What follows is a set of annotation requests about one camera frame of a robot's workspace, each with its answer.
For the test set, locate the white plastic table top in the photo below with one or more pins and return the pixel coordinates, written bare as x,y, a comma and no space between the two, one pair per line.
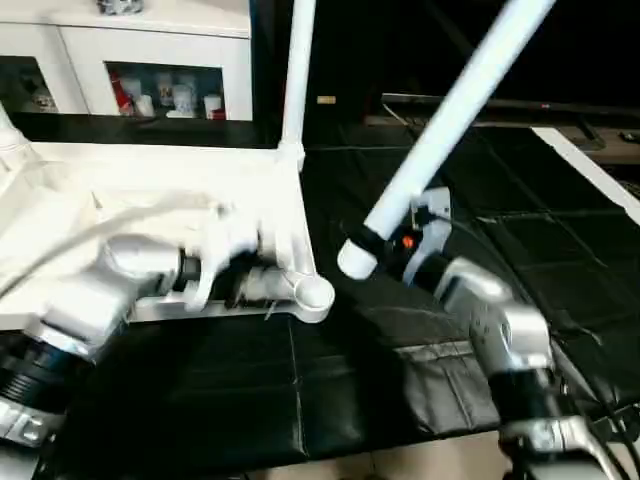
100,200

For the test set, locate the white plastic table leg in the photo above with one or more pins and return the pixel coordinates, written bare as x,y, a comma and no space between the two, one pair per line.
460,100
12,140
298,70

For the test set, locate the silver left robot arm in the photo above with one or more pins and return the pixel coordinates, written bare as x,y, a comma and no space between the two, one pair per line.
70,320

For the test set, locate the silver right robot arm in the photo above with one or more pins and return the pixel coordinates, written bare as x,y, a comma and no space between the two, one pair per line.
510,340

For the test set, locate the black mat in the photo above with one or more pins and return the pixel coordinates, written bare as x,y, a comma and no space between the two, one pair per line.
420,350

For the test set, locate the small brown label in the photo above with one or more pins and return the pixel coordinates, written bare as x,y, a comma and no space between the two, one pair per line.
326,100

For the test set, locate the white flat strip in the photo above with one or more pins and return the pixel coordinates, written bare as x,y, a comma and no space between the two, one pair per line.
590,170

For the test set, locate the black cabinet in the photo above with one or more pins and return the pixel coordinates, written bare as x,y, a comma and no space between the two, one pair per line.
420,45

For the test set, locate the black flat monitor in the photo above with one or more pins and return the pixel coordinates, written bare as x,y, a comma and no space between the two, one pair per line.
560,108

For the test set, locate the black remote control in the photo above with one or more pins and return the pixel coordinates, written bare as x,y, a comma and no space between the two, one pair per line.
630,137

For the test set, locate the white glass-door cabinet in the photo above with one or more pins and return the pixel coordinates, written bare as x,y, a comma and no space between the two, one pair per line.
120,60

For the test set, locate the grey object on cabinet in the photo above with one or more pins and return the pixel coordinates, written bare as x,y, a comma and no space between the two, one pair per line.
120,6

